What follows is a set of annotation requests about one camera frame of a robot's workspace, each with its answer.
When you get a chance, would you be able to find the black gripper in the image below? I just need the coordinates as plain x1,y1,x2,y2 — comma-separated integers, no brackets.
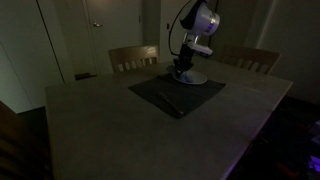
172,43,197,76

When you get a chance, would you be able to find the white round plate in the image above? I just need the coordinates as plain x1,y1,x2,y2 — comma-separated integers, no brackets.
171,68,209,86

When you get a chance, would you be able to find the dark rectangular placemat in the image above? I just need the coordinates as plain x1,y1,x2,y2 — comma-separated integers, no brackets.
128,73,227,119

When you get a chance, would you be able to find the black table knife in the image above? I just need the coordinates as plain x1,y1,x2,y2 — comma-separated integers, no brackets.
157,91,185,117

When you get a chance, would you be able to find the wooden slat-back chair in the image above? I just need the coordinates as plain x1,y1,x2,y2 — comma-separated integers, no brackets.
218,44,282,76
108,45,160,73

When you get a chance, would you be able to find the dark furniture piece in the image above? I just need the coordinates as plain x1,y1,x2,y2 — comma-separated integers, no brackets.
0,99,53,180

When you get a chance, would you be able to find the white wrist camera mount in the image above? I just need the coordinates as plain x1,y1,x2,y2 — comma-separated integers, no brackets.
186,40,214,58

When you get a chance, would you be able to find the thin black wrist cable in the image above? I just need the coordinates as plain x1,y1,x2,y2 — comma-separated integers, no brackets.
168,0,196,63

